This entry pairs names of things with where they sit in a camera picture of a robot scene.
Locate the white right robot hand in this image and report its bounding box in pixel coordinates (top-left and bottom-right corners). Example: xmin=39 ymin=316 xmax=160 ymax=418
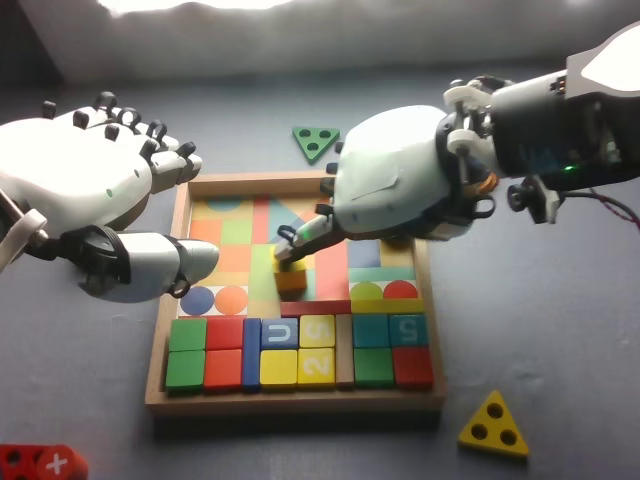
xmin=271 ymin=103 xmax=476 ymax=264

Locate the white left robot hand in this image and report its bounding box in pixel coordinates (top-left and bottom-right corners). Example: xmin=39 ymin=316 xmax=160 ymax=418
xmin=0 ymin=92 xmax=221 ymax=305

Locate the yellow cube block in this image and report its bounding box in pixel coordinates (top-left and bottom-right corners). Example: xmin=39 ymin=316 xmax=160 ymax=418
xmin=272 ymin=244 xmax=309 ymax=294

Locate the green triangle with three holes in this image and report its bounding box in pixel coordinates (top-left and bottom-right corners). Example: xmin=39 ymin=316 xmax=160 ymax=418
xmin=291 ymin=126 xmax=341 ymax=165

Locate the white fabric backdrop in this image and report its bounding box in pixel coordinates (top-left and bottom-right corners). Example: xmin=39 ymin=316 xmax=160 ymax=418
xmin=19 ymin=0 xmax=640 ymax=89

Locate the grey table cloth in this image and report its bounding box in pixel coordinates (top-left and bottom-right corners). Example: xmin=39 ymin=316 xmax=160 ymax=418
xmin=0 ymin=64 xmax=640 ymax=480

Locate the wooden puzzle tray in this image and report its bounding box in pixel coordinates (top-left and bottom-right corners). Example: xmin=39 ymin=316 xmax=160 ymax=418
xmin=143 ymin=170 xmax=448 ymax=417

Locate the yellow triangle with three holes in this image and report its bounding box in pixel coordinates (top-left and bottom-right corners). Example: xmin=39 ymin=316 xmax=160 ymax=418
xmin=457 ymin=389 xmax=530 ymax=459

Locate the red cube with white cross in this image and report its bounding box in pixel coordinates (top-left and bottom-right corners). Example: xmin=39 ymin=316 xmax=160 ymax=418
xmin=0 ymin=443 xmax=90 ymax=480

